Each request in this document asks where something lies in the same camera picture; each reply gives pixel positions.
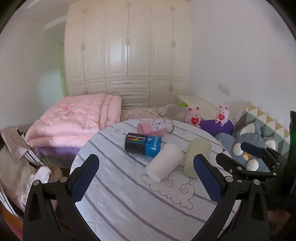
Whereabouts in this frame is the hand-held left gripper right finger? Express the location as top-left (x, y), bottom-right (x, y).
top-left (193, 153), bottom-right (270, 241)

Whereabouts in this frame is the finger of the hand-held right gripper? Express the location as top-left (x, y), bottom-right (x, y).
top-left (240, 142), bottom-right (289, 173)
top-left (216, 152), bottom-right (279, 179)

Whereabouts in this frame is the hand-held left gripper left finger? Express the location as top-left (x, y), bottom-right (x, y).
top-left (22, 153), bottom-right (102, 241)

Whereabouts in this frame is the pale green cup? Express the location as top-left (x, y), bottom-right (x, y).
top-left (184, 137), bottom-right (212, 178)

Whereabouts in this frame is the white cup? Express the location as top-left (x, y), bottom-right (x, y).
top-left (146, 143), bottom-right (184, 182)

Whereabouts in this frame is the grey plush toy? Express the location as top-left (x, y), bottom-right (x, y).
top-left (215, 121), bottom-right (278, 172)

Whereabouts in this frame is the geometric patterned cushion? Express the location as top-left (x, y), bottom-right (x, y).
top-left (233, 103), bottom-right (291, 158)

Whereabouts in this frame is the purple pillow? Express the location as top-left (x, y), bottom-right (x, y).
top-left (199, 118), bottom-right (235, 137)

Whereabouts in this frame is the pink plush rabbit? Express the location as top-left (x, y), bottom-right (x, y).
top-left (184, 105), bottom-right (202, 128)
top-left (215, 105), bottom-right (230, 126)

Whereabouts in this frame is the white plastic bag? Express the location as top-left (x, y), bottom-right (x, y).
top-left (20, 165), bottom-right (52, 212)

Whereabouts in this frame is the pink folded quilt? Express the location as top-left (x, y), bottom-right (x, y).
top-left (25, 93), bottom-right (122, 148)

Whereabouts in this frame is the black and blue canister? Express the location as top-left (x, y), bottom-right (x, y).
top-left (124, 132), bottom-right (162, 158)

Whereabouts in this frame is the cream bedside cabinet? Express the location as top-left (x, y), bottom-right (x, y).
top-left (177, 95), bottom-right (220, 114)

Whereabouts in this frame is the grey cushion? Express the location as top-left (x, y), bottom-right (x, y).
top-left (165, 103), bottom-right (189, 122)

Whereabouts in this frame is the pink bottle with clear cap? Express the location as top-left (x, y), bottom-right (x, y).
top-left (137, 117), bottom-right (175, 137)

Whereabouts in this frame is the brown paper bag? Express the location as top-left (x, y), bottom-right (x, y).
top-left (0, 126), bottom-right (31, 163)

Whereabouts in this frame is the heart print bedsheet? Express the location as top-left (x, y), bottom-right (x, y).
top-left (120, 107), bottom-right (170, 122)

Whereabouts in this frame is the cream wardrobe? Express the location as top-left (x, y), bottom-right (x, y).
top-left (63, 0), bottom-right (194, 110)

